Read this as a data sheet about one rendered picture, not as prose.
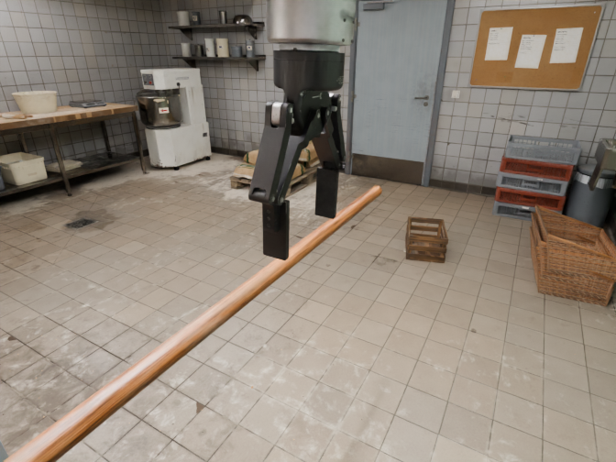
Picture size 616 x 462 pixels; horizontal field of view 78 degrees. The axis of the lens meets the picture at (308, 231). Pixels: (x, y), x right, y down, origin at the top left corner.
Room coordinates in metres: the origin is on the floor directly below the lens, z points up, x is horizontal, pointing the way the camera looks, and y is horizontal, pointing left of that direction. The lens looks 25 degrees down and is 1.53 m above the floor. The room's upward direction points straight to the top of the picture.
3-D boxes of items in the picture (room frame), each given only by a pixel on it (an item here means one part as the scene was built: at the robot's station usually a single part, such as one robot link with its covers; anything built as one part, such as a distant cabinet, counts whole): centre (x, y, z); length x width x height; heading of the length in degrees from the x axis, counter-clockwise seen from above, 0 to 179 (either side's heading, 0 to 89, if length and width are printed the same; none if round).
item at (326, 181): (0.50, -0.03, 1.35); 0.03 x 0.01 x 0.07; 63
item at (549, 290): (2.41, -1.87, 0.14); 0.56 x 0.49 x 0.28; 156
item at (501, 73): (4.17, -2.19, 1.55); 1.04 x 0.03 x 0.74; 60
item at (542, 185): (3.67, -2.25, 0.38); 0.60 x 0.40 x 0.16; 58
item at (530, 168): (3.66, -2.25, 0.53); 0.60 x 0.40 x 0.16; 57
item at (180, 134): (5.59, 1.94, 0.66); 0.92 x 0.59 x 1.32; 150
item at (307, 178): (4.81, 0.32, 0.07); 1.20 x 0.80 x 0.14; 150
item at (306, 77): (0.44, 0.00, 1.49); 0.08 x 0.07 x 0.09; 153
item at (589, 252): (2.39, -1.87, 0.32); 0.56 x 0.49 x 0.28; 158
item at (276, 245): (0.38, 0.04, 1.35); 0.03 x 0.01 x 0.07; 63
